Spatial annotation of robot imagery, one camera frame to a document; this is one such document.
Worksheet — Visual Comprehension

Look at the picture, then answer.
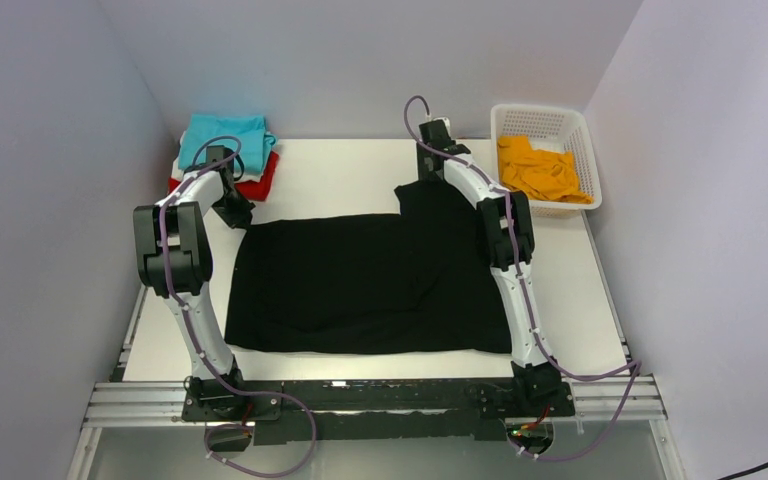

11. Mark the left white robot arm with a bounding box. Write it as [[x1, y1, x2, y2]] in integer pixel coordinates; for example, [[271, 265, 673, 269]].
[[133, 143, 254, 422]]

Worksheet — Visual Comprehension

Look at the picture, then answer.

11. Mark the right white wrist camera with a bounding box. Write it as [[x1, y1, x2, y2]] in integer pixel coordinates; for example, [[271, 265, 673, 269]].
[[428, 117, 451, 132]]

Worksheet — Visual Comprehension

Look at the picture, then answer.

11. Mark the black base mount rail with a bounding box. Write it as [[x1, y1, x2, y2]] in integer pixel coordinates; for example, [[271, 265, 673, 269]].
[[181, 378, 575, 446]]

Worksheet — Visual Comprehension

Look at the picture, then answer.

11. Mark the black cable corner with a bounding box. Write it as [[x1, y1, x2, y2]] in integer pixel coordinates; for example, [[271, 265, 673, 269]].
[[719, 461, 768, 480]]

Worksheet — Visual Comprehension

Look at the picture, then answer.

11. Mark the white plastic basket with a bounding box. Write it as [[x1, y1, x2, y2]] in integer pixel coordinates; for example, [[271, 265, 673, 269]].
[[491, 104, 602, 217]]

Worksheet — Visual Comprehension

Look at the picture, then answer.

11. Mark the aluminium frame rail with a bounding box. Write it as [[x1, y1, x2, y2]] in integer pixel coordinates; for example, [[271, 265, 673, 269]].
[[67, 286, 184, 479]]

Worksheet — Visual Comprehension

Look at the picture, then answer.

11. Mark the orange t shirt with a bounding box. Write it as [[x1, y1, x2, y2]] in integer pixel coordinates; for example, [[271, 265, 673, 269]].
[[497, 136, 593, 204]]

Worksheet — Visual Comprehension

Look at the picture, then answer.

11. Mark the folded cyan t shirt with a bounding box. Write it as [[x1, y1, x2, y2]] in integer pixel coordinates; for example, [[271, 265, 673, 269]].
[[178, 114, 277, 178]]

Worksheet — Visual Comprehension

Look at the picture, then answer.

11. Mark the black t shirt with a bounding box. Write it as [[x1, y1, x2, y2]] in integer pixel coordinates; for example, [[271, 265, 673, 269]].
[[224, 182, 511, 355]]

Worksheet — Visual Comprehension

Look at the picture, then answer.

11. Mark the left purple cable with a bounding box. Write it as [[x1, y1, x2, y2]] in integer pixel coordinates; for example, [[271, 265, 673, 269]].
[[158, 136, 319, 480]]

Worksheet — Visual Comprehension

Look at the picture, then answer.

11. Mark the folded red t shirt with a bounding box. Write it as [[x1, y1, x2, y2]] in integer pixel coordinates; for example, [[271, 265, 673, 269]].
[[168, 151, 280, 202]]

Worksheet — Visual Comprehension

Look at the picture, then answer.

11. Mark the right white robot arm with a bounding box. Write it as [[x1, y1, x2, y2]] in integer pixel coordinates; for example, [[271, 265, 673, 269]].
[[415, 118, 575, 422]]

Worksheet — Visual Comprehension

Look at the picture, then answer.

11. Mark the folded white t shirt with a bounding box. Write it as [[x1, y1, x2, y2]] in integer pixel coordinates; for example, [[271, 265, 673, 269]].
[[176, 129, 277, 182]]

